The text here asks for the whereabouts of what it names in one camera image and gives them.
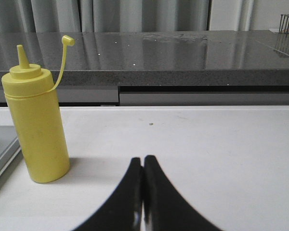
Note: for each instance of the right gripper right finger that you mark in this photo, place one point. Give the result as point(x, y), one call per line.
point(165, 209)

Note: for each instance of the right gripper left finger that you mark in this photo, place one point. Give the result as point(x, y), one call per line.
point(122, 211)

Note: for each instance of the grey curtain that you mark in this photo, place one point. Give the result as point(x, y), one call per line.
point(103, 15)

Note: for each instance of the digital kitchen scale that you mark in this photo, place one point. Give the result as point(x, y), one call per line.
point(9, 146)

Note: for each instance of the yellow squeeze bottle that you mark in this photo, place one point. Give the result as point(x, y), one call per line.
point(31, 96)

